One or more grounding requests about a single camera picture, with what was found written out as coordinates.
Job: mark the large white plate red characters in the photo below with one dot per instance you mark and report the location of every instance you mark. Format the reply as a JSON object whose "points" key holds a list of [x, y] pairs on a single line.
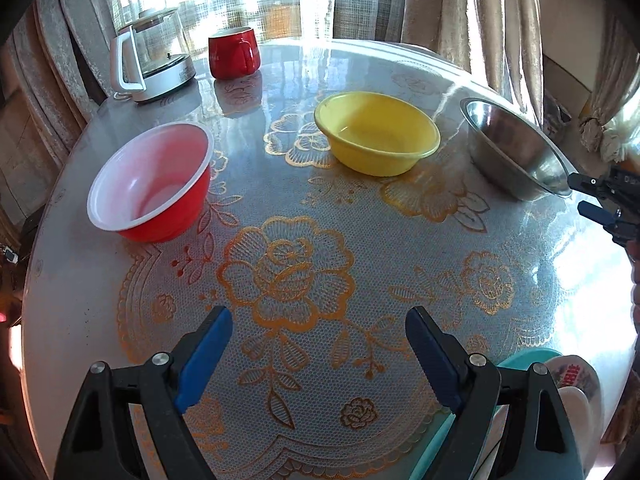
{"points": [[575, 372]]}

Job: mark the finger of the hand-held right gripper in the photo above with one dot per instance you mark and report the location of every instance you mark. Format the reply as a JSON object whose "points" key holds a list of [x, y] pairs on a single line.
{"points": [[597, 214], [587, 182]]}

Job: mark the beige patterned curtain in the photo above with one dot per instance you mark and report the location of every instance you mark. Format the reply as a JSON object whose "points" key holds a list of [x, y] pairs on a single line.
{"points": [[55, 35], [475, 10]]}

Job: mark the beige tied curtain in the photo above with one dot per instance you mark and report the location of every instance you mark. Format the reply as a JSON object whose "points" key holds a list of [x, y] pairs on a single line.
{"points": [[615, 85]]}

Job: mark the red mug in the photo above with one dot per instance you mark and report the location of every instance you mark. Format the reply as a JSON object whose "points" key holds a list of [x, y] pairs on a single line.
{"points": [[230, 60]]}

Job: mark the yellow plastic bowl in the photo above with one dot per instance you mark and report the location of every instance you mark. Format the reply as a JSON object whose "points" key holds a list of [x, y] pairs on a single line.
{"points": [[380, 152]]}

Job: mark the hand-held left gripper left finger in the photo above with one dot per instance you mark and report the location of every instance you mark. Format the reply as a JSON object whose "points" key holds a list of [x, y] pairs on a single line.
{"points": [[205, 360]]}

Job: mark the stainless steel bowl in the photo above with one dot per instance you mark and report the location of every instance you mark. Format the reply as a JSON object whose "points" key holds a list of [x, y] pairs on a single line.
{"points": [[515, 160]]}

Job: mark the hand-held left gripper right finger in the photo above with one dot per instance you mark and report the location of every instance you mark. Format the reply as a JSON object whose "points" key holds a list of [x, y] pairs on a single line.
{"points": [[432, 360]]}

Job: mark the teal plastic plate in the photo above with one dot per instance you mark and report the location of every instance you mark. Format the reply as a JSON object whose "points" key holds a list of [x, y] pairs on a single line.
{"points": [[437, 447]]}

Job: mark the red plastic bowl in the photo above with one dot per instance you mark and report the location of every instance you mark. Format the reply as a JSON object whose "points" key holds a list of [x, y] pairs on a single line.
{"points": [[165, 222]]}

